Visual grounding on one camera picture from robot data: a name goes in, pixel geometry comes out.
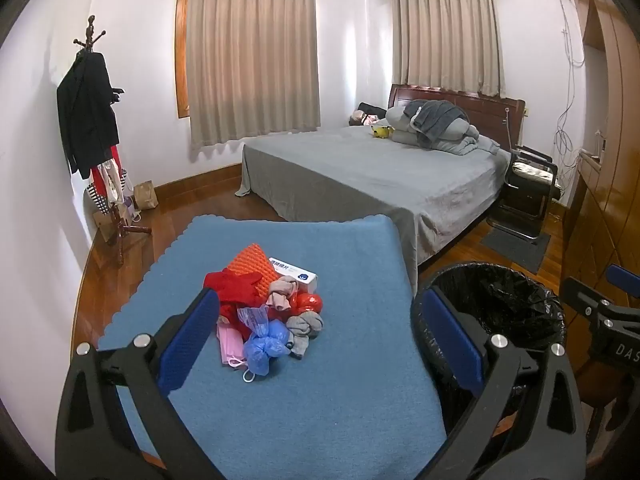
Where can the white medicine box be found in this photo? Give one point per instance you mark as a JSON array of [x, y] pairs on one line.
[[307, 281]]

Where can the left beige curtain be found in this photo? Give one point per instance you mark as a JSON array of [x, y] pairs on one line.
[[251, 68]]

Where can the beige curtain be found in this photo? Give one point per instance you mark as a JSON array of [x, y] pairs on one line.
[[448, 44], [251, 68]]

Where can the blue plastic bag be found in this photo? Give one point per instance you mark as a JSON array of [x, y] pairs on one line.
[[268, 341]]

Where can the black metal chair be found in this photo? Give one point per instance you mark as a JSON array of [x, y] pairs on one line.
[[528, 189]]

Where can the brown paper bag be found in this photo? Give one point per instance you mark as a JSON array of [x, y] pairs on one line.
[[145, 196]]

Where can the wooden coat rack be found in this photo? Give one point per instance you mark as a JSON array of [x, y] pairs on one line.
[[122, 226]]

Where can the red plastic bag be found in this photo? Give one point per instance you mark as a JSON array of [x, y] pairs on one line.
[[301, 302]]

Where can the yellow plush toy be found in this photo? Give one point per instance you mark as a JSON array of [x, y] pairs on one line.
[[382, 131]]

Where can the wooden headboard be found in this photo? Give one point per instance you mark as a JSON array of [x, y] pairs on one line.
[[500, 119]]

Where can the red cloth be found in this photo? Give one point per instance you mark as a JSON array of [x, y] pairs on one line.
[[235, 291]]

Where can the bed with grey sheet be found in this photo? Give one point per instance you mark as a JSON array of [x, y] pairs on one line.
[[347, 173]]

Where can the grey sock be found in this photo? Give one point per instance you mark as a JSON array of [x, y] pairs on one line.
[[302, 329]]

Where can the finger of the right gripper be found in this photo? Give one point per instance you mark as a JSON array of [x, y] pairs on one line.
[[624, 280]]

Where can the pink face mask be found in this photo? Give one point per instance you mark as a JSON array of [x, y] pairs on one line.
[[231, 345]]

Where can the pink sock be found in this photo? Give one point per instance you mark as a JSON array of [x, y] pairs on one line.
[[280, 292]]

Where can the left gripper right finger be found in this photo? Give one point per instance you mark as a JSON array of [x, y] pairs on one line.
[[525, 421]]

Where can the black lined trash bin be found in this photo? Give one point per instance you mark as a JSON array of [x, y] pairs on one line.
[[503, 301]]

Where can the black jacket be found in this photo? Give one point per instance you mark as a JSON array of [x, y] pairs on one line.
[[88, 126]]

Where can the grey folded quilt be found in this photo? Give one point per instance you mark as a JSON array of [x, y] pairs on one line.
[[437, 125]]

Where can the blue table cloth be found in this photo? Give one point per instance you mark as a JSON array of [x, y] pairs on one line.
[[358, 405]]

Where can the grey floor mat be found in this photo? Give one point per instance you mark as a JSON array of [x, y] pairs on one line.
[[529, 254]]

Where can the red hanging garment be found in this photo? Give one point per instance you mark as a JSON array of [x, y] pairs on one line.
[[107, 179]]

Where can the right beige curtain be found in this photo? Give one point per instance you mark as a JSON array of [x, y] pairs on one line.
[[448, 44]]

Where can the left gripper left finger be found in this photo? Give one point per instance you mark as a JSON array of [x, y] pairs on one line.
[[93, 438]]

